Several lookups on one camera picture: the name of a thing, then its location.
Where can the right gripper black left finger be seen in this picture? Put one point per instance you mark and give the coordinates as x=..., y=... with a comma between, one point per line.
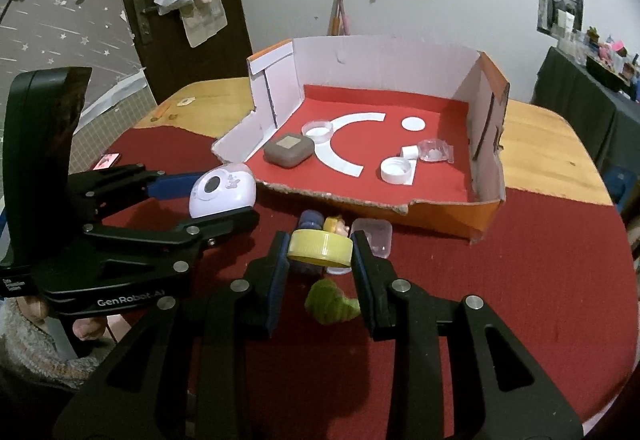
x=256, y=298

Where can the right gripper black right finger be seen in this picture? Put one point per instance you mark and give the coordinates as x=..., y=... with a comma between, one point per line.
x=385, y=298

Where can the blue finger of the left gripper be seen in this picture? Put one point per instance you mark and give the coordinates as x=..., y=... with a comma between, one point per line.
x=171, y=187
x=214, y=229

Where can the white round device case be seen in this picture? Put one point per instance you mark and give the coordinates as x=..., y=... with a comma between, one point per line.
x=222, y=189

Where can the green toy figure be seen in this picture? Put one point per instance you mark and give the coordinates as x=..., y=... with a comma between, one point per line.
x=328, y=304

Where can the clear square plastic box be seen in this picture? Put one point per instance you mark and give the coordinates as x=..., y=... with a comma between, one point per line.
x=379, y=233

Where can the yellow round cap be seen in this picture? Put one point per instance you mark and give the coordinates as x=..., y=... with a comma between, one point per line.
x=320, y=248

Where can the dark blue bottle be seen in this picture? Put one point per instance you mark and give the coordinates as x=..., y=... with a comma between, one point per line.
x=310, y=220

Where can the blonde doll figurine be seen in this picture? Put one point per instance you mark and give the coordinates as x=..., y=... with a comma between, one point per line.
x=336, y=225

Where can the grey square earbud case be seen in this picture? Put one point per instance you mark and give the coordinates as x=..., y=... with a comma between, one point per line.
x=288, y=150

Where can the white round plastic cap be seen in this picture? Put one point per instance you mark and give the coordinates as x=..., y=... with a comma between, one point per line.
x=397, y=170

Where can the person's left hand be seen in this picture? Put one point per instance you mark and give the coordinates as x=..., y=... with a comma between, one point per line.
x=37, y=311

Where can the smartphone with pink screen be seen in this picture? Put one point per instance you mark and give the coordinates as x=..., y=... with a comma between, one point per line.
x=107, y=160

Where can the orange paper scrap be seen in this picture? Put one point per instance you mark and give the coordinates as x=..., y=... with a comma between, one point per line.
x=159, y=112

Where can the white paper scrap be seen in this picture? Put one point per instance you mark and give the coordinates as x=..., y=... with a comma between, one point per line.
x=185, y=101

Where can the clear round plastic lid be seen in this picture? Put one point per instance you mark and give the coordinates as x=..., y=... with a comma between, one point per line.
x=318, y=131

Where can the small clear plastic bottle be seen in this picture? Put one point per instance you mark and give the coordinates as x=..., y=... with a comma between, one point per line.
x=429, y=151

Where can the red table cloth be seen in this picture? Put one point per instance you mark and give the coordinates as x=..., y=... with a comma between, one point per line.
x=558, y=272

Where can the cardboard box with red lining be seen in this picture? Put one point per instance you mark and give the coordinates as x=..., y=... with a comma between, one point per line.
x=381, y=93

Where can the dark cloth covered side table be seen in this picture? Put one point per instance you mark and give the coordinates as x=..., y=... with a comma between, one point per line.
x=606, y=122

